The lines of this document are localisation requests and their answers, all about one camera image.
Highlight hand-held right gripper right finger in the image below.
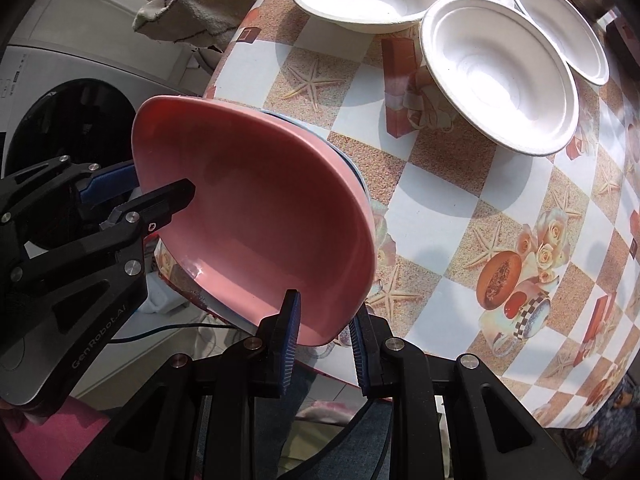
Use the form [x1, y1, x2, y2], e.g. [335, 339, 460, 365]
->
[349, 309, 576, 480]

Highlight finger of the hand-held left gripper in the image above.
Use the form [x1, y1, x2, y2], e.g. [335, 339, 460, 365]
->
[10, 178, 197, 287]
[0, 156, 139, 222]

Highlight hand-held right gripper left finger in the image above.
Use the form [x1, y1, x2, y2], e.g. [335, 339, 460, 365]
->
[112, 290, 303, 480]

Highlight light blue bowl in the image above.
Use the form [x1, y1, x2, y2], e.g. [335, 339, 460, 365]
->
[260, 110, 373, 211]

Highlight white washing machine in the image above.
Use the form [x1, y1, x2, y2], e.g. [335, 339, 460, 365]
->
[0, 0, 221, 401]

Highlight person's jeans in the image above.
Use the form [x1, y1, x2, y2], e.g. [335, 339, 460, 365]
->
[250, 370, 401, 480]

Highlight beige towel with dark stitching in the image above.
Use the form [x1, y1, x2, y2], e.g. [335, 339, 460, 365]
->
[131, 0, 273, 56]

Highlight checkered patterned tablecloth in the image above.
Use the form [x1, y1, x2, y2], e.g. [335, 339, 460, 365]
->
[155, 0, 640, 431]

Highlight pink printed mug with lid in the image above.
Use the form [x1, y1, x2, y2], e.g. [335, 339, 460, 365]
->
[606, 14, 640, 63]

